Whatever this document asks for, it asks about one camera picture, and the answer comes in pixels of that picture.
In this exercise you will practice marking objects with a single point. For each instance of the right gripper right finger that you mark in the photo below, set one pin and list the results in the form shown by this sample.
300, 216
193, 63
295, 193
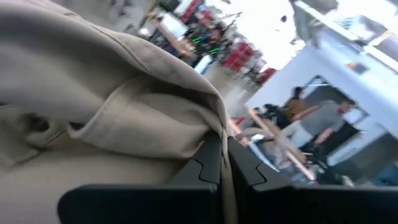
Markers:
304, 207

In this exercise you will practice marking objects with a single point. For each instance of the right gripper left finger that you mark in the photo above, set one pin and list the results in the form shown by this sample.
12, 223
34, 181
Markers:
149, 205

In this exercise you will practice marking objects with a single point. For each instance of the beige garment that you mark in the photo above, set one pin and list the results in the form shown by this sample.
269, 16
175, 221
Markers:
93, 77

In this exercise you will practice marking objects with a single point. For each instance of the person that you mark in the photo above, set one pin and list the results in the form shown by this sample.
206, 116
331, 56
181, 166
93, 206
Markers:
323, 121
297, 104

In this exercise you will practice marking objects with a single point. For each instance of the red chairs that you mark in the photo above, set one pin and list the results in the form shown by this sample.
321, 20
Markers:
241, 57

